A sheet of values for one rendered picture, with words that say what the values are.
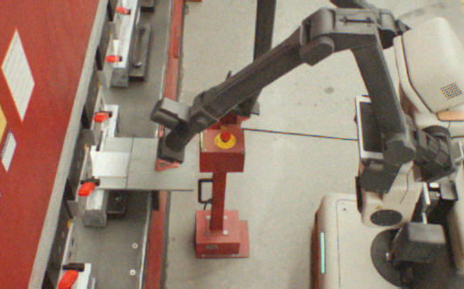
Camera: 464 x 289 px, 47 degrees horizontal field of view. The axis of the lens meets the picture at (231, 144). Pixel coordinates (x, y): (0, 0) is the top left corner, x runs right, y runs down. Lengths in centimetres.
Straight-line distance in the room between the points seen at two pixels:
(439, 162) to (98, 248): 93
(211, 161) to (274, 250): 79
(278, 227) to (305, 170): 38
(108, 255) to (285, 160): 151
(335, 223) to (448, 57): 113
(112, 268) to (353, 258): 110
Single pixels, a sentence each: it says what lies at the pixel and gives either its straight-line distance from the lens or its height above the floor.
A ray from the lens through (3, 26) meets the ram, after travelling 79.
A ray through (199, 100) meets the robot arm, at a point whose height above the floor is 127.
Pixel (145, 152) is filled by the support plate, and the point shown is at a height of 100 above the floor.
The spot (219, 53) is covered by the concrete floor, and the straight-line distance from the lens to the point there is 337.
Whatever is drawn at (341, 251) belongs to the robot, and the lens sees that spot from 226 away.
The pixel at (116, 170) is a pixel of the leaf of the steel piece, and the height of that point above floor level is 100.
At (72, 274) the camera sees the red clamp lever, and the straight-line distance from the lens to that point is 104.
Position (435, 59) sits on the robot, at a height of 137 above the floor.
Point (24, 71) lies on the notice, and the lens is 86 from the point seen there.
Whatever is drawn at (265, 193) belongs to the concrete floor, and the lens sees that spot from 269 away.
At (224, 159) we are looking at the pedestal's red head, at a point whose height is 74.
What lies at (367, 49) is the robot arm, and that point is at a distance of 110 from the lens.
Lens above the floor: 221
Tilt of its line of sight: 51 degrees down
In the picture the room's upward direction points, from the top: 5 degrees clockwise
